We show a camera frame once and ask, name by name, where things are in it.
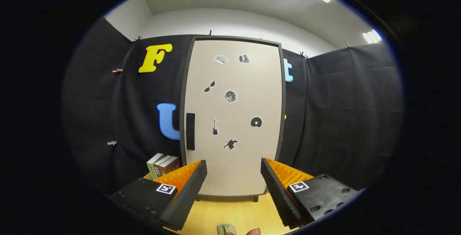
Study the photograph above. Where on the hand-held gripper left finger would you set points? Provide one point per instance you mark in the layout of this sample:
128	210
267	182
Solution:
187	195

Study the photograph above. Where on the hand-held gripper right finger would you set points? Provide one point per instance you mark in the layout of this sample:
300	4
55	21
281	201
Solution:
279	191

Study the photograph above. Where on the beige slipper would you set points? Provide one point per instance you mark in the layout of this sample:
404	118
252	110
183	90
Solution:
227	230

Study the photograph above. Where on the brown spine book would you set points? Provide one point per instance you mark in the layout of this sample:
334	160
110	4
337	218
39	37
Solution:
170	166

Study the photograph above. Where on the dark spine book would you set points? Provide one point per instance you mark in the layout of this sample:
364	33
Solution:
158	168

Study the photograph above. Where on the grey cabinet body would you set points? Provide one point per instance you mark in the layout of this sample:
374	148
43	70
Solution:
283	119

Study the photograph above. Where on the black backdrop cloth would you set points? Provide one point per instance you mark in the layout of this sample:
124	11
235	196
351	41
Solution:
342	112

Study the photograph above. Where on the red clip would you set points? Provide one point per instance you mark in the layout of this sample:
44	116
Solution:
117	70

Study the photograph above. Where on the small ceiling light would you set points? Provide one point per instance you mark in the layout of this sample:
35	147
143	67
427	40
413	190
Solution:
371	36

